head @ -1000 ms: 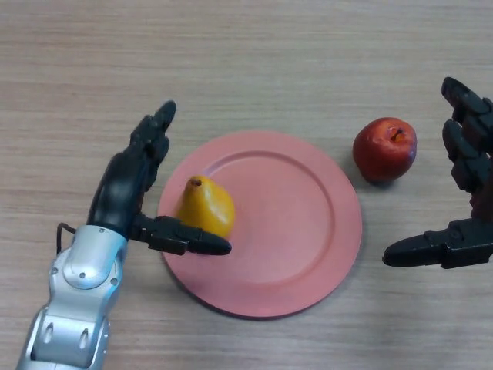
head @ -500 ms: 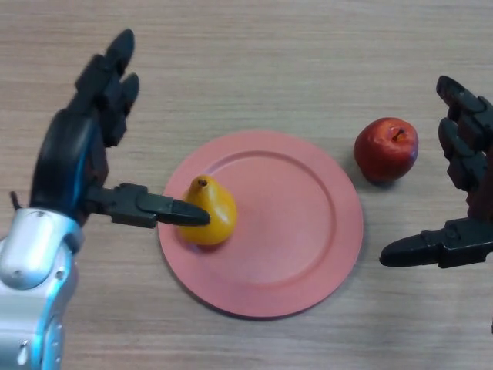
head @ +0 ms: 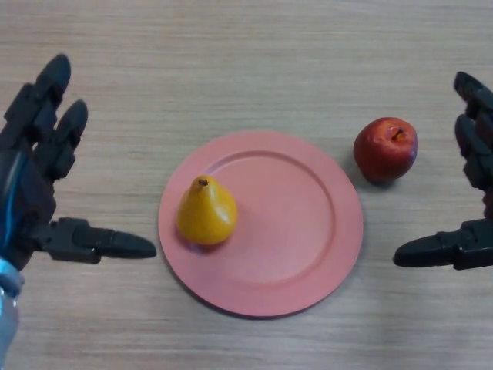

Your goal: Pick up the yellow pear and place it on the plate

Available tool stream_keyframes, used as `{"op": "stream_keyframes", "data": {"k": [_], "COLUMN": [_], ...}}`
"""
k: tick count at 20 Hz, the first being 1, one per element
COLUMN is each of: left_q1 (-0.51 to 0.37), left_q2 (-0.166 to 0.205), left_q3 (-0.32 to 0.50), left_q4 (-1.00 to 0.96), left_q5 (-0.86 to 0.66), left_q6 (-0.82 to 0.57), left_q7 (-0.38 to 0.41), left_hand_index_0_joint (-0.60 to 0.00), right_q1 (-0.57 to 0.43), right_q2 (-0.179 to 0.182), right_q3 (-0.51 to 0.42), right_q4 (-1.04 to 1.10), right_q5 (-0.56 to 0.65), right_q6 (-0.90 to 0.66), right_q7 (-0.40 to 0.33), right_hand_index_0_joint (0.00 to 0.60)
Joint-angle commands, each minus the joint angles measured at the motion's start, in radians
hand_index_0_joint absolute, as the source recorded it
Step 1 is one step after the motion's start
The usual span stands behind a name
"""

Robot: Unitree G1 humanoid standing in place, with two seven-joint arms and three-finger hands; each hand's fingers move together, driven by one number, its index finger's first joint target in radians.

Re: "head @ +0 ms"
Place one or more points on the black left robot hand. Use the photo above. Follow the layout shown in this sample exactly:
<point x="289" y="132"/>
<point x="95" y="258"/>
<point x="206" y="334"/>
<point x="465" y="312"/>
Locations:
<point x="27" y="192"/>

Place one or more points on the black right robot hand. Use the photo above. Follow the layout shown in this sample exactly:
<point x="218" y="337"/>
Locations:
<point x="473" y="246"/>

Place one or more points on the yellow pear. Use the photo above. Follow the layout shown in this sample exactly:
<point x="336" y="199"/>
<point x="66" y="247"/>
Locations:
<point x="206" y="216"/>

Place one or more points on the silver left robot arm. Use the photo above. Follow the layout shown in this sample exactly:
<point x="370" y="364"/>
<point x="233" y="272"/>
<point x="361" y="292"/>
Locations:
<point x="7" y="300"/>

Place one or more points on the pink round plate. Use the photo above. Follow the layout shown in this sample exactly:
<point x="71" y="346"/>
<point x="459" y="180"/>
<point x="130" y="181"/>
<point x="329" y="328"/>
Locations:
<point x="277" y="231"/>

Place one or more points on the red apple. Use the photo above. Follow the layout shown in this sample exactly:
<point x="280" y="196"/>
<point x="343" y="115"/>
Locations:
<point x="383" y="154"/>

